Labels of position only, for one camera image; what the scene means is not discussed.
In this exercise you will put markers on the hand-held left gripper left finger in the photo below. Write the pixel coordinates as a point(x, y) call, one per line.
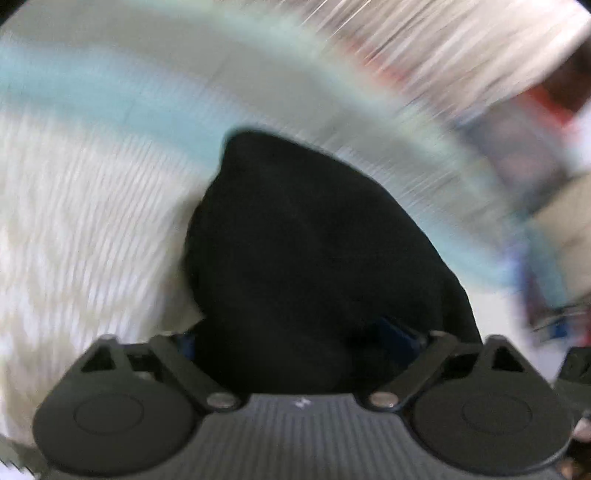
point(184, 345)

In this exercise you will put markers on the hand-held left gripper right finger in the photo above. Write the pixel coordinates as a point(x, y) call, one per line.
point(397, 333)

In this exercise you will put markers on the black pants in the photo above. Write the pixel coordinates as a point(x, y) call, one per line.
point(314, 258)

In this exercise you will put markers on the person's right hand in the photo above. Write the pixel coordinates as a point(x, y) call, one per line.
point(583, 429)

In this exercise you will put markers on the teal patchwork bedspread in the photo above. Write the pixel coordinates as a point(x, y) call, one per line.
point(115, 161)

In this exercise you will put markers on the leaf print curtain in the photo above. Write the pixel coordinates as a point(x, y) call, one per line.
point(461, 46)

